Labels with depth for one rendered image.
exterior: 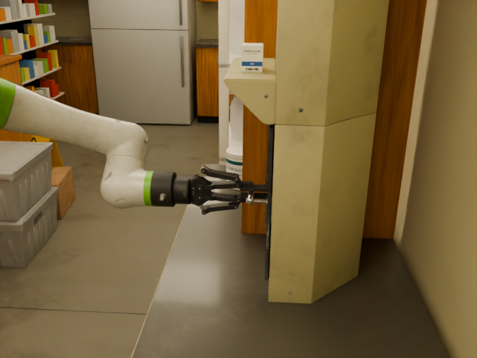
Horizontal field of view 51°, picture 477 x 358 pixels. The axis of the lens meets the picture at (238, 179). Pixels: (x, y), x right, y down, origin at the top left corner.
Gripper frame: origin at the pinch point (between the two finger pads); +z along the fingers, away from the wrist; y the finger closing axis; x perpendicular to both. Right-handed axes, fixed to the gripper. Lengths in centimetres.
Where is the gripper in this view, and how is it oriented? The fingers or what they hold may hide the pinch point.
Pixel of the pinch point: (253, 192)
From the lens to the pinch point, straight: 130.4
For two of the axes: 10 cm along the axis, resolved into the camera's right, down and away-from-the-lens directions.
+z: 10.0, 0.3, -0.5
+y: 0.1, -9.3, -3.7
